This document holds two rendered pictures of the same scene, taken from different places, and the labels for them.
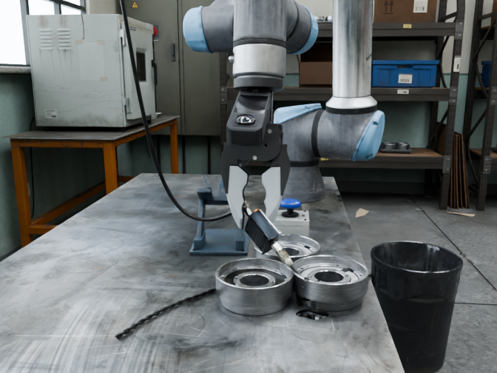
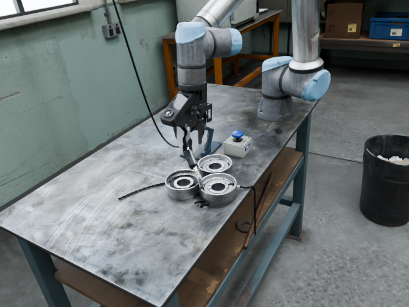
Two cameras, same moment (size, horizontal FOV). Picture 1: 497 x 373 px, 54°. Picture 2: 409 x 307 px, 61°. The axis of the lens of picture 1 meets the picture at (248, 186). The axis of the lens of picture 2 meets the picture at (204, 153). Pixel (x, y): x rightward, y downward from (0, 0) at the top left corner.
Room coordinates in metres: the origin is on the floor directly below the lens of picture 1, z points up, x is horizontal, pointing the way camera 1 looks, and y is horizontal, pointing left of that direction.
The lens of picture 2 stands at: (-0.08, -0.45, 1.39)
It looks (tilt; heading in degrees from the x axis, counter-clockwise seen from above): 30 degrees down; 28
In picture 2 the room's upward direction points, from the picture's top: 5 degrees counter-clockwise
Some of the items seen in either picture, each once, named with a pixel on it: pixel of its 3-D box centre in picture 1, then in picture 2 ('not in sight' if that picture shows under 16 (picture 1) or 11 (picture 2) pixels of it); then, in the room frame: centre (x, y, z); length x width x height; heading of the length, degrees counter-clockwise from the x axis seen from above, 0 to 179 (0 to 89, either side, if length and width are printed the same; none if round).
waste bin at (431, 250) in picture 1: (411, 306); (391, 181); (1.77, -0.64, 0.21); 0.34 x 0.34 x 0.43
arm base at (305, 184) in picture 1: (295, 176); (276, 102); (1.21, -0.12, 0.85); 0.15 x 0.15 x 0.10
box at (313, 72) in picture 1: (321, 64); not in sight; (4.28, -0.62, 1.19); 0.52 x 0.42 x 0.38; 84
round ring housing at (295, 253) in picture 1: (286, 257); (215, 168); (0.73, -0.06, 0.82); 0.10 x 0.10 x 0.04
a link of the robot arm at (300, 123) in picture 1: (299, 130); (278, 75); (1.21, -0.13, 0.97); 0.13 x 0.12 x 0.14; 63
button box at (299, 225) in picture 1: (290, 224); (238, 144); (0.88, -0.08, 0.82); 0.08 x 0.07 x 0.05; 174
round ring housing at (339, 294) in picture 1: (328, 282); (218, 189); (0.63, -0.11, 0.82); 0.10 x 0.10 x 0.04
